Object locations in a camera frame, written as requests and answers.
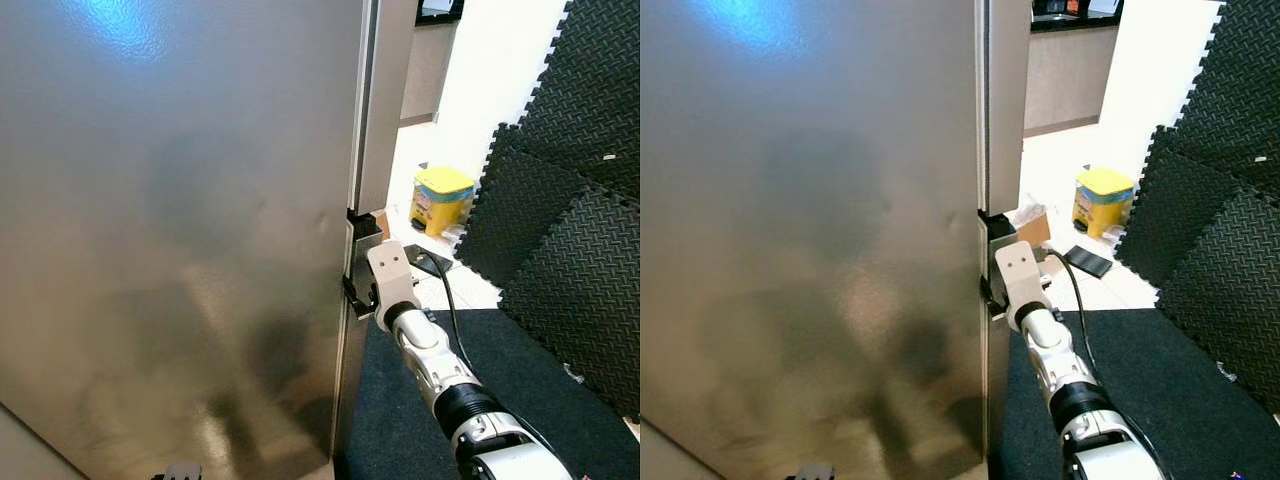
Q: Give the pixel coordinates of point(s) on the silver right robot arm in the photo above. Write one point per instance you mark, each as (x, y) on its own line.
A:
(440, 370)
(1045, 350)

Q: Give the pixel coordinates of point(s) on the grey fridge cabinet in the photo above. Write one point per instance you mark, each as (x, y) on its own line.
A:
(180, 250)
(820, 250)

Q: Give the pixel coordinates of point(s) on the small brown cardboard box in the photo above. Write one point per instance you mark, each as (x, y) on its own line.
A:
(1034, 230)
(381, 222)

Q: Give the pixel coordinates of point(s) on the black flat floor plate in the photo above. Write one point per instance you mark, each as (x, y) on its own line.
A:
(1088, 262)
(430, 262)

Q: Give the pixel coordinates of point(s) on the yellow waste bin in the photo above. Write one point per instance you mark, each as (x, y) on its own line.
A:
(1103, 200)
(442, 200)

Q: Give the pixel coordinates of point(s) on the black floor mat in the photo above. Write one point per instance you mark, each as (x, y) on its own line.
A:
(1200, 430)
(410, 430)

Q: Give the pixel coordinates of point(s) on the black foam floor tile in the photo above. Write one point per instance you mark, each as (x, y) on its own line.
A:
(520, 210)
(1235, 315)
(1180, 210)
(1235, 70)
(585, 310)
(585, 70)

